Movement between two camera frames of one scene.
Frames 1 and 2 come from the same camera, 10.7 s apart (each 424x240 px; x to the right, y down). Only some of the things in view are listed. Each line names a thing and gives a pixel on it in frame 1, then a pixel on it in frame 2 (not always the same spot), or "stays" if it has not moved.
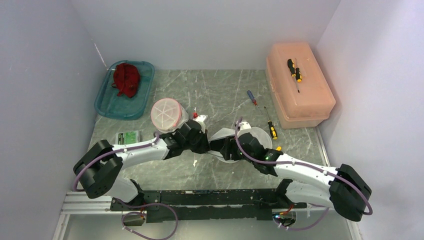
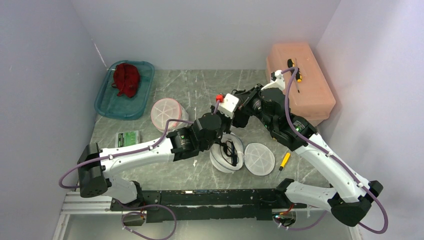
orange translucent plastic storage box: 313,105 stays
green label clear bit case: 127,137 stays
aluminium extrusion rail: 79,203 stays
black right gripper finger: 230,149 to 240,119
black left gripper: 205,146 to 227,119
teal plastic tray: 109,105 stays
